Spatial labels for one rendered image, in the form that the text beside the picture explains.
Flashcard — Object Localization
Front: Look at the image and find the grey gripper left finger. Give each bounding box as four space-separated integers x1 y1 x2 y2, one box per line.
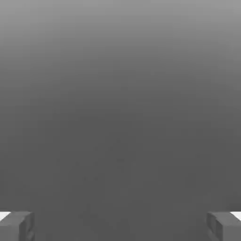
0 211 36 241

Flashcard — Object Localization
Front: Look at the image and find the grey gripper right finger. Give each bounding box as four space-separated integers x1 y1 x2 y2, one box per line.
206 211 241 241

